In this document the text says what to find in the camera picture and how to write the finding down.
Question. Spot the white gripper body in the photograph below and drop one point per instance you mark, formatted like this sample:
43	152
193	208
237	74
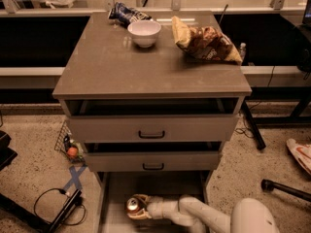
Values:
156	208

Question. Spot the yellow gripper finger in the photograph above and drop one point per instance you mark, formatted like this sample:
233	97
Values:
142	199
142	214

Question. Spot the red coke can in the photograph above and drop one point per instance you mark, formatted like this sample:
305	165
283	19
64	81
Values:
134	206

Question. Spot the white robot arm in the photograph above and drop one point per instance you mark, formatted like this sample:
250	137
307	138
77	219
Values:
248	215

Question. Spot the open bottom drawer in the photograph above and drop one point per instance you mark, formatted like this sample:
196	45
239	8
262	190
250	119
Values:
119	187

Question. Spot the middle grey drawer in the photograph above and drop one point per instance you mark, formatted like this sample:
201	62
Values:
152	161

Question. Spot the grey drawer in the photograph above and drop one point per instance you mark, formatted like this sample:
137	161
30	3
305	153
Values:
152	161
139	129

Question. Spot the grey drawer cabinet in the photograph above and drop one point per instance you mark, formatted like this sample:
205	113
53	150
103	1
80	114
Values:
109	76

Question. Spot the top grey drawer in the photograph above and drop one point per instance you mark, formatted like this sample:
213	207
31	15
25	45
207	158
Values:
139	129

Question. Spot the black stand leg left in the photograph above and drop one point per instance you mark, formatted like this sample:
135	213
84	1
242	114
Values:
33	221

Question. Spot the black chair leg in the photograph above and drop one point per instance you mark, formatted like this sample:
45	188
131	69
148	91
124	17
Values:
269	185

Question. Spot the black table leg right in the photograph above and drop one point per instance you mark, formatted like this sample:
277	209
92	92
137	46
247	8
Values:
259	140

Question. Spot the white orange sneaker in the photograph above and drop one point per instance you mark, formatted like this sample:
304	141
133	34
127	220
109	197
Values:
301	153

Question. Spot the white bowl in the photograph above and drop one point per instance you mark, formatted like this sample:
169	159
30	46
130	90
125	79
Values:
144	32

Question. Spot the brown chip bag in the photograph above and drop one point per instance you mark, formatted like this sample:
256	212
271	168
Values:
204	43

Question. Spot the small plastic bottle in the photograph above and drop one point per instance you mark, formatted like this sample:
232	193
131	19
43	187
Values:
242	51

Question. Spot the blue chip bag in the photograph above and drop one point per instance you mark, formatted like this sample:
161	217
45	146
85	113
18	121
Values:
125	15

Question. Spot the wire basket with items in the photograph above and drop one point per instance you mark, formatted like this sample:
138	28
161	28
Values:
66	144

